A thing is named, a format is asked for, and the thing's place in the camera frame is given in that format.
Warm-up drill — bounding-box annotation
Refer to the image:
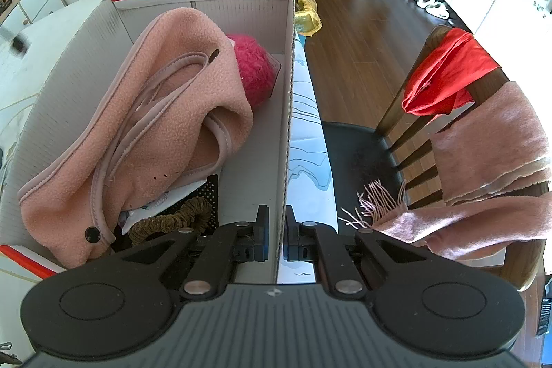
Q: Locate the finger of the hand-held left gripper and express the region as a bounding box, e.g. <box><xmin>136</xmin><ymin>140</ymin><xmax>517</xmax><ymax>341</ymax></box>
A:
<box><xmin>0</xmin><ymin>25</ymin><xmax>29</xmax><ymax>56</ymax></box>

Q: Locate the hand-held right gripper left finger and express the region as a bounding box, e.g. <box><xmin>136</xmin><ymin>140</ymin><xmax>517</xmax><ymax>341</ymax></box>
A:
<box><xmin>125</xmin><ymin>204</ymin><xmax>271</xmax><ymax>300</ymax></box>

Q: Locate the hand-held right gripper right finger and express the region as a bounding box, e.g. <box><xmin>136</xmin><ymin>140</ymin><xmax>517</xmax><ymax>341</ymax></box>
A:
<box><xmin>285</xmin><ymin>205</ymin><xmax>421</xmax><ymax>296</ymax></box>

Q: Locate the red and white cardboard box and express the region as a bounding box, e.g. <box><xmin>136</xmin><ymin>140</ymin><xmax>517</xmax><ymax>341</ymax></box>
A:
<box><xmin>0</xmin><ymin>0</ymin><xmax>296</xmax><ymax>285</ymax></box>

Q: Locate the pink fleece bag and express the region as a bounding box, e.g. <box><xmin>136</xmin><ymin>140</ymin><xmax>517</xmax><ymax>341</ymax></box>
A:
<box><xmin>17</xmin><ymin>8</ymin><xmax>255</xmax><ymax>269</ymax></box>

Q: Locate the red fuzzy knitted scarf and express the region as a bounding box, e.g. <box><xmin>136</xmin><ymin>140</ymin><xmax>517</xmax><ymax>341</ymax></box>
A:
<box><xmin>226</xmin><ymin>34</ymin><xmax>277</xmax><ymax>108</ymax></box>

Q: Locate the brown hair scrunchie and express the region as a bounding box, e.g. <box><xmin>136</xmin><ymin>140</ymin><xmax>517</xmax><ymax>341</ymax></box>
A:
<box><xmin>128</xmin><ymin>197</ymin><xmax>208</xmax><ymax>247</ymax></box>

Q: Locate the blue printed table mat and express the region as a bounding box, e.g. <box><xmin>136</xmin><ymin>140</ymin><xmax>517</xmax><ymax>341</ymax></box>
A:
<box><xmin>276</xmin><ymin>36</ymin><xmax>339</xmax><ymax>287</ymax></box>

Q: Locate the wooden chair with black seat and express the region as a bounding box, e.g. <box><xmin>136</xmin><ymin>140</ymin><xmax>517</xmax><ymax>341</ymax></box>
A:
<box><xmin>321</xmin><ymin>24</ymin><xmax>545</xmax><ymax>292</ymax></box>

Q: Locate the yellow plastic bag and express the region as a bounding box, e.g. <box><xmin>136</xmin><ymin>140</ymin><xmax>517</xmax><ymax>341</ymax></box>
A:
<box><xmin>294</xmin><ymin>0</ymin><xmax>323</xmax><ymax>37</ymax></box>

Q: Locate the pink fringed scarf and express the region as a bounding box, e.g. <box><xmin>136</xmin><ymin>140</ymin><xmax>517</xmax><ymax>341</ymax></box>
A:
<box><xmin>338</xmin><ymin>81</ymin><xmax>552</xmax><ymax>263</ymax></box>

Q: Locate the red cloth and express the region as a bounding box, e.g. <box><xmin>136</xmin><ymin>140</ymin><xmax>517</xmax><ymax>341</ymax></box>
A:
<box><xmin>401</xmin><ymin>27</ymin><xmax>501</xmax><ymax>116</ymax></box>

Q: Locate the white fridge with magnets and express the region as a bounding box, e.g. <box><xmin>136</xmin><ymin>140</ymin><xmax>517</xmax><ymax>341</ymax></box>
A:
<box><xmin>472</xmin><ymin>0</ymin><xmax>552</xmax><ymax>50</ymax></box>

